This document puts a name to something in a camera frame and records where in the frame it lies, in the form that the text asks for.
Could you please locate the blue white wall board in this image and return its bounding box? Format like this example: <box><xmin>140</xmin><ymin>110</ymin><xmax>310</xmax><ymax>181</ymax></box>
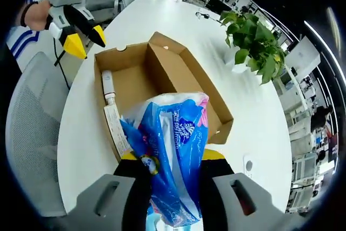
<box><xmin>5</xmin><ymin>0</ymin><xmax>67</xmax><ymax>63</ymax></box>

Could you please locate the black cable on table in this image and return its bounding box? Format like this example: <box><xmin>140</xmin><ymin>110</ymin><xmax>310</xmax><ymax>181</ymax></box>
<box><xmin>195</xmin><ymin>11</ymin><xmax>220</xmax><ymax>23</ymax></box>

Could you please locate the grey mesh office chair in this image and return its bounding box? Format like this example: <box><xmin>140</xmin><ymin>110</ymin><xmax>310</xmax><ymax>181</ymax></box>
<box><xmin>5</xmin><ymin>51</ymin><xmax>71</xmax><ymax>217</ymax></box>

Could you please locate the white bottle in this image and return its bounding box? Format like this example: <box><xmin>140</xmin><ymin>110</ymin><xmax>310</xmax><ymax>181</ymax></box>
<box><xmin>101</xmin><ymin>70</ymin><xmax>117</xmax><ymax>107</ymax></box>

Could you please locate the person's left hand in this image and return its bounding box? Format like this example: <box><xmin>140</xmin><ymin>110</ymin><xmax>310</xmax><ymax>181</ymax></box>
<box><xmin>21</xmin><ymin>0</ymin><xmax>52</xmax><ymax>31</ymax></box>

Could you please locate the blue tissue pack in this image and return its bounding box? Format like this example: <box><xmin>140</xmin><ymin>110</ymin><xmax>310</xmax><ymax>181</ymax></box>
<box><xmin>119</xmin><ymin>92</ymin><xmax>210</xmax><ymax>228</ymax></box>

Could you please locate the brown cardboard shoe box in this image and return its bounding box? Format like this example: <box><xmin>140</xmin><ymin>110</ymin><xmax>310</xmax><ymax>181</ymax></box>
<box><xmin>94</xmin><ymin>31</ymin><xmax>235</xmax><ymax>163</ymax></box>

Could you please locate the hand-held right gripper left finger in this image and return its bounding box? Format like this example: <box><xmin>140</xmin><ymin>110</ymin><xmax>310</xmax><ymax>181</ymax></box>
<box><xmin>64</xmin><ymin>151</ymin><xmax>154</xmax><ymax>231</ymax></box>

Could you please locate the green potted plant white pot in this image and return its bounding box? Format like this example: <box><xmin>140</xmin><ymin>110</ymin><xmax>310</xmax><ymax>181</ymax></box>
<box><xmin>219</xmin><ymin>10</ymin><xmax>287</xmax><ymax>85</ymax></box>

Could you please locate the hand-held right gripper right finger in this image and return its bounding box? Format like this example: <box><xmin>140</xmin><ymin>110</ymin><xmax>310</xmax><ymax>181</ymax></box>
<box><xmin>199</xmin><ymin>149</ymin><xmax>275</xmax><ymax>231</ymax></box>

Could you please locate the white table socket strip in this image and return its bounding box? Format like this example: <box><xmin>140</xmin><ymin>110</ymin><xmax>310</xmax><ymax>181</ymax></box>
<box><xmin>242</xmin><ymin>154</ymin><xmax>255</xmax><ymax>181</ymax></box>

